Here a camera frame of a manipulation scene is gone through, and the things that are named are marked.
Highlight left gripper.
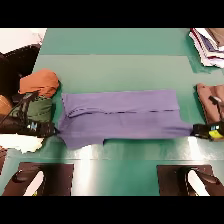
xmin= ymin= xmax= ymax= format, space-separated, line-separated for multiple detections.
xmin=20 ymin=120 xmax=59 ymax=138

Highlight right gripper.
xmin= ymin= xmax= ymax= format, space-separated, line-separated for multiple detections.
xmin=190 ymin=122 xmax=215 ymax=140

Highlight purple T-shirt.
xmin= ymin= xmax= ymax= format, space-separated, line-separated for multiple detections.
xmin=57 ymin=88 xmax=195 ymax=150

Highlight green garment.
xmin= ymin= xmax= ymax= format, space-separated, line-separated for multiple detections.
xmin=9 ymin=95 xmax=55 ymax=125

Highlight white garment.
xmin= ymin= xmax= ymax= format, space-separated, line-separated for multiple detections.
xmin=0 ymin=132 xmax=45 ymax=155

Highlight brown garment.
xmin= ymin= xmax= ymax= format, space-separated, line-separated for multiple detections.
xmin=195 ymin=82 xmax=224 ymax=142

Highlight orange garment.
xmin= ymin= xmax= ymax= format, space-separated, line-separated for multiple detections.
xmin=17 ymin=68 xmax=61 ymax=99

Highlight black garment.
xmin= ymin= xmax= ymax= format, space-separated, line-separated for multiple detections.
xmin=0 ymin=43 xmax=42 ymax=98

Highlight heap of clothes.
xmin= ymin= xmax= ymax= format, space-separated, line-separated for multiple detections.
xmin=188 ymin=27 xmax=224 ymax=70

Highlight black cable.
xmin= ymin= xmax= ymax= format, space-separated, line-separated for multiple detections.
xmin=0 ymin=91 xmax=40 ymax=127

